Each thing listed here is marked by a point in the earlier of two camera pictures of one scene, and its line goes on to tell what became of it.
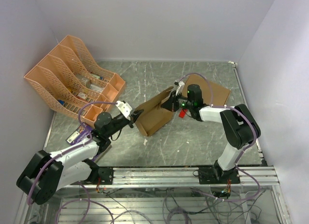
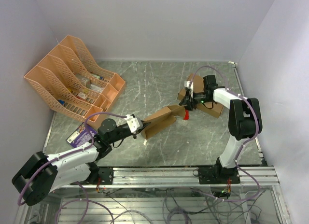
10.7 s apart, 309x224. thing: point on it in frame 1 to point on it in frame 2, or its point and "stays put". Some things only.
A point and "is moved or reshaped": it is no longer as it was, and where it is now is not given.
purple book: [80, 135] stays put
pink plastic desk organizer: [68, 78] stays put
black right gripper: [170, 104] to [186, 101]
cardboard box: [153, 115] is moved or reshaped
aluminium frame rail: [182, 177] stays put
